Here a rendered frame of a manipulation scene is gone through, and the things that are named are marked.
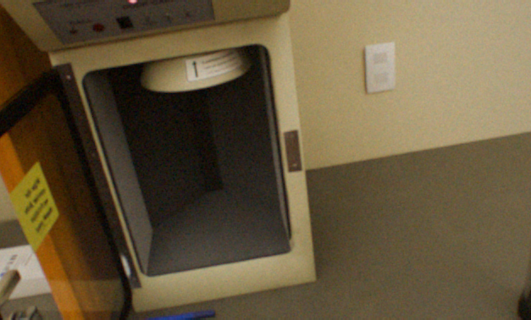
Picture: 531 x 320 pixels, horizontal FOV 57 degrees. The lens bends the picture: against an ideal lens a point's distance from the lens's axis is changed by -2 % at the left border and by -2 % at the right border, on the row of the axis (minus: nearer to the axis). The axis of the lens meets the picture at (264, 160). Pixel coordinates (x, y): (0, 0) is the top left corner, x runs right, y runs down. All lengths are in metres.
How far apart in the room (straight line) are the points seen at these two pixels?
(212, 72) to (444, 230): 0.55
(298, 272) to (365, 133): 0.50
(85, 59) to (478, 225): 0.76
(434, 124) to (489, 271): 0.50
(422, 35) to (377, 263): 0.56
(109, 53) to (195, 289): 0.42
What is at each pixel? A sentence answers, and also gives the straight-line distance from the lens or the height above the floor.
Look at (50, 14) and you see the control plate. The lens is 0.63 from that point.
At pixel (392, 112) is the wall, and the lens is 1.27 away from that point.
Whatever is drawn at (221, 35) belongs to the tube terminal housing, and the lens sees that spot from 0.69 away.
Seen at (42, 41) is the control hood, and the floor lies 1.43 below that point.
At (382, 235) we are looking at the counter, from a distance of 1.00.
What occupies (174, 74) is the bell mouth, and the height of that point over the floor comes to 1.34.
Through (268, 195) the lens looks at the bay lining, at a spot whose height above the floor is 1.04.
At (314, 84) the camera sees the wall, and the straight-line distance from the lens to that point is 1.19.
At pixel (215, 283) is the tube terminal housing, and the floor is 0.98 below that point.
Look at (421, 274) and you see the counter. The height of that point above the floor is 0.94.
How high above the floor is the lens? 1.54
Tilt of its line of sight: 27 degrees down
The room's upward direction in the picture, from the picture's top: 8 degrees counter-clockwise
